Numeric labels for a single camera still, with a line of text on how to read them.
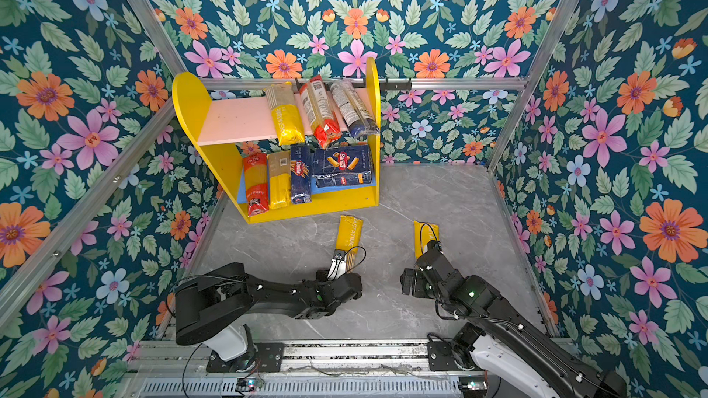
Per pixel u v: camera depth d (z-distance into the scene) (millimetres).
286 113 732
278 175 935
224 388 703
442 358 722
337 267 784
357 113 737
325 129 690
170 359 753
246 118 766
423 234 982
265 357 738
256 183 932
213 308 443
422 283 664
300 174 932
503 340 476
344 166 929
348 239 940
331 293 670
